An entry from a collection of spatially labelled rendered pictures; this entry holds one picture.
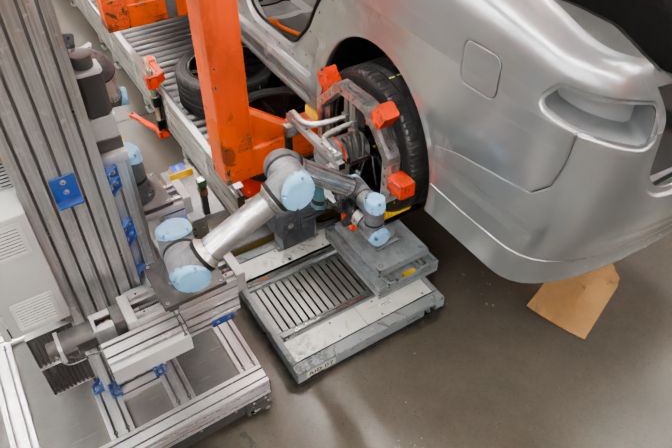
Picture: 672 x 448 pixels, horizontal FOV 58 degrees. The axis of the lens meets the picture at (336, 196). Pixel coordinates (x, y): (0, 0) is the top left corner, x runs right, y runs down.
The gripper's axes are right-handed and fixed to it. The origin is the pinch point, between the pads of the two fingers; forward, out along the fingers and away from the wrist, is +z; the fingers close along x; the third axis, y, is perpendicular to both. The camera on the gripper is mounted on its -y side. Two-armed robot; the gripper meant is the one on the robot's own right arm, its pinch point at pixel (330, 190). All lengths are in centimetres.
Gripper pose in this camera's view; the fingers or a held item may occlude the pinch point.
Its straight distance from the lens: 242.9
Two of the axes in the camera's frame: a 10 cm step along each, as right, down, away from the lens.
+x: -8.4, 3.5, -4.1
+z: -5.4, -5.5, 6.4
